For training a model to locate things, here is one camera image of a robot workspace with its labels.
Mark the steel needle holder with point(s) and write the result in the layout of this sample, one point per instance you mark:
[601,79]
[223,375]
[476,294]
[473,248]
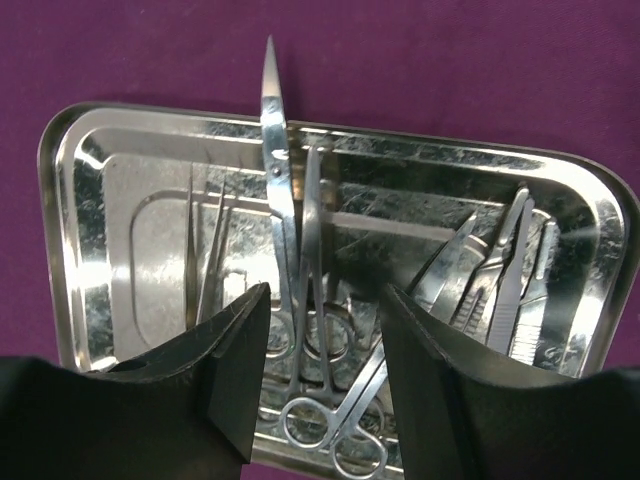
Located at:
[310,279]

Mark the small steel hemostat clamp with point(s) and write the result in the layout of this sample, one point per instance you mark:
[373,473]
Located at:
[355,404]

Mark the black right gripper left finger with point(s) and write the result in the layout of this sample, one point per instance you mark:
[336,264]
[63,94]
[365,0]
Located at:
[186,409]

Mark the steel surgical scissors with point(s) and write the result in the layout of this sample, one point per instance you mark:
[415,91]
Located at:
[279,187]

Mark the flat steel scalpel handle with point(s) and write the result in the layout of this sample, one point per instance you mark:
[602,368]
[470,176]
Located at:
[430,280]

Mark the stainless steel instrument tray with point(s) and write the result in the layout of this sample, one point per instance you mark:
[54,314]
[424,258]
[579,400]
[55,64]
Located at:
[114,183]

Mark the thin pointed steel tweezers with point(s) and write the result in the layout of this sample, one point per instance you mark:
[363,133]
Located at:
[199,296]

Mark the purple cloth wrap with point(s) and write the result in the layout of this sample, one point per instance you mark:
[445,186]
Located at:
[557,75]

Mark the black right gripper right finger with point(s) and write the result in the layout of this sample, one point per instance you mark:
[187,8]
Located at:
[464,411]

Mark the ridged steel dressing forceps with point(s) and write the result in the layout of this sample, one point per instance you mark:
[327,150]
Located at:
[533,304]

